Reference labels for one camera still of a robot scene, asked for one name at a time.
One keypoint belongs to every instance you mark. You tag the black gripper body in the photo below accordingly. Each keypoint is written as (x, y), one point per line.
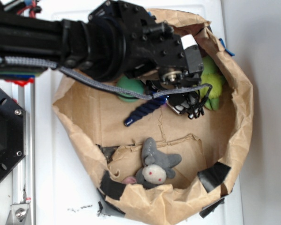
(142, 48)

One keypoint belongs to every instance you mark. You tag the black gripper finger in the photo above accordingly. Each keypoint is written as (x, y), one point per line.
(188, 103)

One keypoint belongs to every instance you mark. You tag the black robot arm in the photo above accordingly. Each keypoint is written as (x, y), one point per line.
(29, 46)

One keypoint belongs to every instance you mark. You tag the green yellow plush toy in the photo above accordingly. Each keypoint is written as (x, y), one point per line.
(212, 75)

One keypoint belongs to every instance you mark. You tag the green rubber ball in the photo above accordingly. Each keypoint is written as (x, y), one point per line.
(130, 84)

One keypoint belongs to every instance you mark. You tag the brown paper bag bin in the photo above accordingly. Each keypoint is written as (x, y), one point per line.
(213, 147)

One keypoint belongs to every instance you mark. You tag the grey plush animal toy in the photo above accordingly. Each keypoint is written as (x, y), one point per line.
(157, 166)

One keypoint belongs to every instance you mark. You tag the white plastic tray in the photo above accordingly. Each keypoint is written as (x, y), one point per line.
(64, 193)

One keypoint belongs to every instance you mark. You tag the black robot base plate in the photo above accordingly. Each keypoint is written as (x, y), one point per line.
(12, 134)

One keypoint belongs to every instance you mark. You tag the aluminium extrusion rail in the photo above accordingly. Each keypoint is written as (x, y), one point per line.
(23, 175)

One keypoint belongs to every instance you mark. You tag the metal corner bracket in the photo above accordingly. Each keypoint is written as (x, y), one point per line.
(19, 214)

